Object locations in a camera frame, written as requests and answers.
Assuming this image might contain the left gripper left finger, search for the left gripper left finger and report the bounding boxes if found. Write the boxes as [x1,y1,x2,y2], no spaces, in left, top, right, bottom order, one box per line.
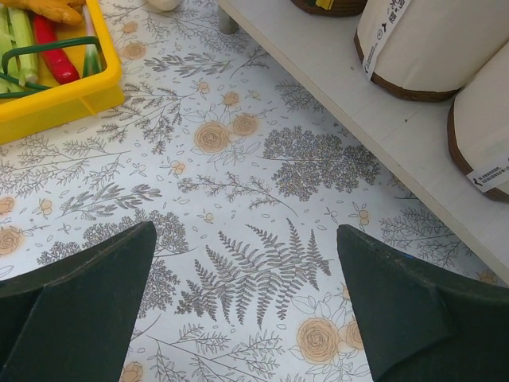
[1,222,157,381]

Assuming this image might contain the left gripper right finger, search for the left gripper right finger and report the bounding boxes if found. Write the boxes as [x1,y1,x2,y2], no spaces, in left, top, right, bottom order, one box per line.
[337,224,508,381]

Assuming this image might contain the beige roll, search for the beige roll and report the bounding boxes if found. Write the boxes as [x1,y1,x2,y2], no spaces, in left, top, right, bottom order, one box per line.
[447,52,508,203]
[291,0,367,18]
[355,0,508,102]

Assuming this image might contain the white two-tier shelf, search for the white two-tier shelf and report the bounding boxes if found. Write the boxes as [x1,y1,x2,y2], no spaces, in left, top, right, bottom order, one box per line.
[218,1,508,279]

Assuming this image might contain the floral table mat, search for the floral table mat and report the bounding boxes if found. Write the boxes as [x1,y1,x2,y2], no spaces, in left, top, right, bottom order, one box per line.
[1,1,501,381]

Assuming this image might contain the yellow plastic bin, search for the yellow plastic bin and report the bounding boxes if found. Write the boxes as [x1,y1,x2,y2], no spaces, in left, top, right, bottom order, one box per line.
[1,1,124,144]

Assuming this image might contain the red chili toy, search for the red chili toy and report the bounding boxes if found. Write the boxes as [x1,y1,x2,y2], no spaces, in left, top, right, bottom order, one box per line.
[33,14,80,84]

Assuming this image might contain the orange ginger toy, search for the orange ginger toy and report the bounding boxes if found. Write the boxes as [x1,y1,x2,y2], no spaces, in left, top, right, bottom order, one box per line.
[26,0,86,25]

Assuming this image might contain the white radish toy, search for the white radish toy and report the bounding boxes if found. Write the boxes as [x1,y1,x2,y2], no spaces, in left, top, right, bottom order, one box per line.
[148,0,181,12]

